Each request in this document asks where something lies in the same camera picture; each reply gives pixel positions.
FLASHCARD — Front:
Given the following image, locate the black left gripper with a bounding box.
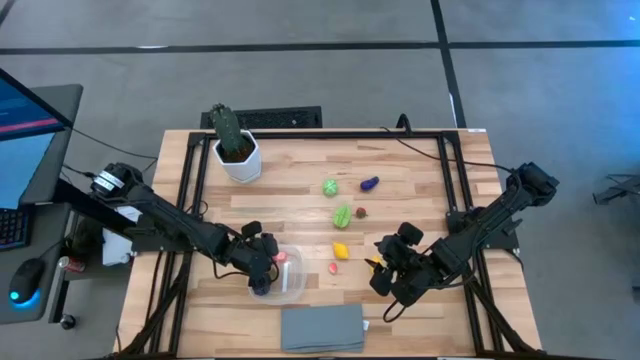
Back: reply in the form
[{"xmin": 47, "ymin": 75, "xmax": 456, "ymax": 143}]
[{"xmin": 222, "ymin": 221, "xmax": 281, "ymax": 297}]

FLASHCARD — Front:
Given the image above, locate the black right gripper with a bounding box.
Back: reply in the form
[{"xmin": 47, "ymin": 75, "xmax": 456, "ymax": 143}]
[{"xmin": 369, "ymin": 223, "xmax": 446, "ymax": 307}]

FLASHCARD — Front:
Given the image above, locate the clear plastic container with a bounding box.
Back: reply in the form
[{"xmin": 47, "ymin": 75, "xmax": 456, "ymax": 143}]
[{"xmin": 246, "ymin": 243, "xmax": 307, "ymax": 306}]

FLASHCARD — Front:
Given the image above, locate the green leafy vegetable toy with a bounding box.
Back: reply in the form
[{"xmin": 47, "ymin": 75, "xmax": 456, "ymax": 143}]
[{"xmin": 332, "ymin": 204, "xmax": 353, "ymax": 230}]

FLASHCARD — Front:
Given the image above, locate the white plant pot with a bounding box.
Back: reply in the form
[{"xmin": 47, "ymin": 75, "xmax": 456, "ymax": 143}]
[{"xmin": 212, "ymin": 130, "xmax": 263, "ymax": 185}]

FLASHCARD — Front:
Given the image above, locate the grey folded cloth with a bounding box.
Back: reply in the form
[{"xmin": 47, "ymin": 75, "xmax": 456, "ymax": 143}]
[{"xmin": 279, "ymin": 303, "xmax": 367, "ymax": 354}]

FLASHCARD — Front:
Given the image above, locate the green cactus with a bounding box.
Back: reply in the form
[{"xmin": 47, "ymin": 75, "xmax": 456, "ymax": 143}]
[{"xmin": 208, "ymin": 103, "xmax": 246, "ymax": 156}]

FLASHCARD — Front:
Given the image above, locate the black keyboard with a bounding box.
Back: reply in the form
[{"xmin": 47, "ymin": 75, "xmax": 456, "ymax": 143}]
[
  {"xmin": 0, "ymin": 207, "xmax": 34, "ymax": 251},
  {"xmin": 200, "ymin": 105, "xmax": 324, "ymax": 130}
]

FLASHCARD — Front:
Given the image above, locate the white crumpled cloth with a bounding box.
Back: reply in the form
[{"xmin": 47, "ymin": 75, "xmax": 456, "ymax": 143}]
[{"xmin": 102, "ymin": 228, "xmax": 136, "ymax": 267}]

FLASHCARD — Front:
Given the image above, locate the red silver drink can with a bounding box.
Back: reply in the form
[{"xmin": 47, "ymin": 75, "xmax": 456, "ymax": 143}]
[{"xmin": 55, "ymin": 255, "xmax": 86, "ymax": 275}]

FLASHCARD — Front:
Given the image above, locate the dark grey desk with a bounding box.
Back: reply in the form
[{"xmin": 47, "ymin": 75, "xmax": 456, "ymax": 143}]
[{"xmin": 0, "ymin": 83, "xmax": 85, "ymax": 325}]

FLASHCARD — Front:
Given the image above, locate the black stand base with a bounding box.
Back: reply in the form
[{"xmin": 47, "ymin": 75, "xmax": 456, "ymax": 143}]
[{"xmin": 592, "ymin": 169, "xmax": 640, "ymax": 206}]

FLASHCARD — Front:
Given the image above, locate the black computer mouse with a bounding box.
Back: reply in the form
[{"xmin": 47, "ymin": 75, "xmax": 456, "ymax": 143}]
[{"xmin": 8, "ymin": 258, "xmax": 45, "ymax": 305}]

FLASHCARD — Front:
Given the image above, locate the computer monitor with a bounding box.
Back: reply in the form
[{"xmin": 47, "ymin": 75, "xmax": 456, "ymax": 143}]
[{"xmin": 0, "ymin": 69, "xmax": 74, "ymax": 211}]

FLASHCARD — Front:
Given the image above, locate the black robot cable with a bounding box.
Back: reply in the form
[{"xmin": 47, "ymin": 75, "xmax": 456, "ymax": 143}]
[{"xmin": 380, "ymin": 125, "xmax": 519, "ymax": 175}]

